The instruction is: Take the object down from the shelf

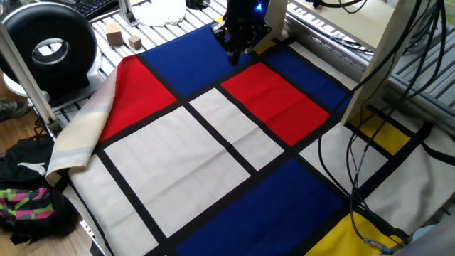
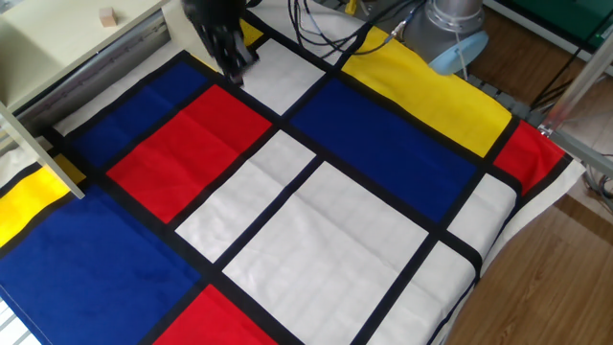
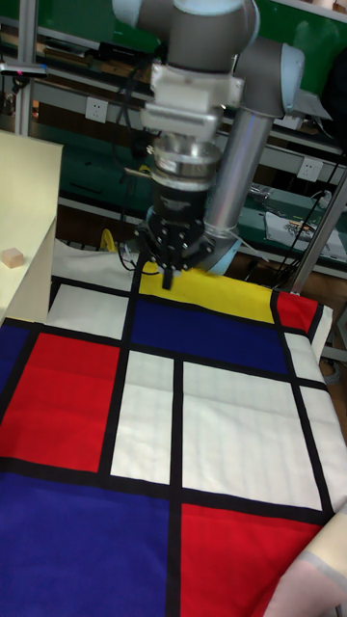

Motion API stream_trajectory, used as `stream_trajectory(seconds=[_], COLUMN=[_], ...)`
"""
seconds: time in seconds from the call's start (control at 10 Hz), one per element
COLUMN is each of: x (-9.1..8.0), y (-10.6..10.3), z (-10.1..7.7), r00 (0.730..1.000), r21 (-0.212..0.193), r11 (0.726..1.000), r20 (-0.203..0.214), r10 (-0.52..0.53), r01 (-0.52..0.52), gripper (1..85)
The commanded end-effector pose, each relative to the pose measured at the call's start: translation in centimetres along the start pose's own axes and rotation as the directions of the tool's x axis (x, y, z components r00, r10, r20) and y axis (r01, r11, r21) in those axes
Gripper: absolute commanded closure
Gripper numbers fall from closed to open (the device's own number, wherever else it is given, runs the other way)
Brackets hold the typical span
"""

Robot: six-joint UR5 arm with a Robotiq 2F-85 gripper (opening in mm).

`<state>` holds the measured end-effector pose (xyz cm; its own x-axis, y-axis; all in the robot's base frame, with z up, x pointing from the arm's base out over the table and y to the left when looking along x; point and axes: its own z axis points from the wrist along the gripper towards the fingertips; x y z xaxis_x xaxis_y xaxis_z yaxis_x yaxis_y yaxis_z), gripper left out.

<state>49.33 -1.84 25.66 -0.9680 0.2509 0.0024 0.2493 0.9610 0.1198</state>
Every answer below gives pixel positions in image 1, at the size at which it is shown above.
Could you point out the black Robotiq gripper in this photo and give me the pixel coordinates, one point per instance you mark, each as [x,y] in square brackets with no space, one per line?
[245,14]

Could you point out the silver UR5 robot arm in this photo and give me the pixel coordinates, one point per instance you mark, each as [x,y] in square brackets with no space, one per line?
[433,238]

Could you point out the black round object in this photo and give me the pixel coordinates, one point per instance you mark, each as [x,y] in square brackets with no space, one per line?
[197,3]

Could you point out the cream wooden shelf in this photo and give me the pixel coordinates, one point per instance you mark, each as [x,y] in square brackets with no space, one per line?
[355,25]

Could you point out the white crumpled sheet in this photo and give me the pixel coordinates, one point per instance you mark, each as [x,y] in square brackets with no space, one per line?
[160,14]

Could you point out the small wooden cube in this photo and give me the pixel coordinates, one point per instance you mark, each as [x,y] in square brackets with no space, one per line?
[135,42]

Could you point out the large wooden block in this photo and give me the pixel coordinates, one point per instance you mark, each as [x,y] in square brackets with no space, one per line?
[113,35]

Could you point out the Mondrian pattern cloth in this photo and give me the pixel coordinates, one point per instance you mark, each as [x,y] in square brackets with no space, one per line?
[170,167]

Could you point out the black keyboard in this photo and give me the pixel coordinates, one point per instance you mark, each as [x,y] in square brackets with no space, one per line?
[92,6]

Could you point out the grey shoe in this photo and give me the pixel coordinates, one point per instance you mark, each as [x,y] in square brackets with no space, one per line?
[12,110]

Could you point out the black backpack colourful pattern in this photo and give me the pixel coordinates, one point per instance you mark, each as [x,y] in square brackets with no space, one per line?
[28,209]

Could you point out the aluminium profile rail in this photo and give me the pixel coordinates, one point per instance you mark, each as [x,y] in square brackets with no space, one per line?
[313,32]

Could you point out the short aluminium post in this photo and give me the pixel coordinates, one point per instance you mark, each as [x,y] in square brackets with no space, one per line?
[126,12]

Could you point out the aluminium frame post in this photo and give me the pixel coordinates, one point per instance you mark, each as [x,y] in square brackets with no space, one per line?
[25,76]

